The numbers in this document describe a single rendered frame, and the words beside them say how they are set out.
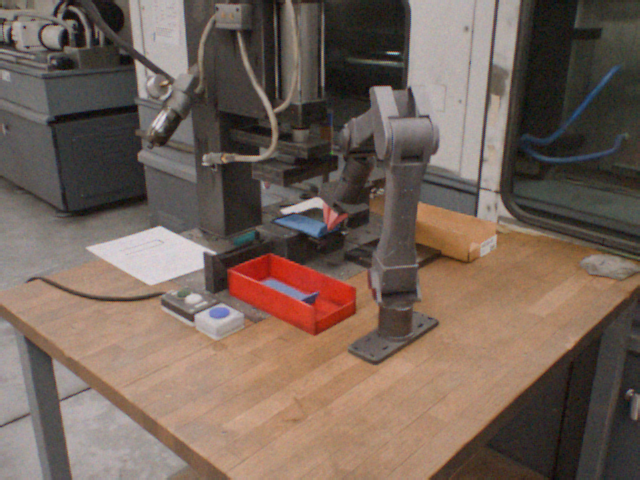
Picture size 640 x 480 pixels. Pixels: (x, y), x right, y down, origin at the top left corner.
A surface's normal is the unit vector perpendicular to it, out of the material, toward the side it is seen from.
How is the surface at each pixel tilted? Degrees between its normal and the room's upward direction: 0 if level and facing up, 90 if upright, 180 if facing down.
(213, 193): 90
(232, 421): 0
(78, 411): 0
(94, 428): 0
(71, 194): 90
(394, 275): 97
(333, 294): 90
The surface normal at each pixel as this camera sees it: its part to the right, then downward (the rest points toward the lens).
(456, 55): -0.73, 0.25
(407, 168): 0.20, 0.47
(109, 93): 0.69, 0.27
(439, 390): 0.00, -0.93
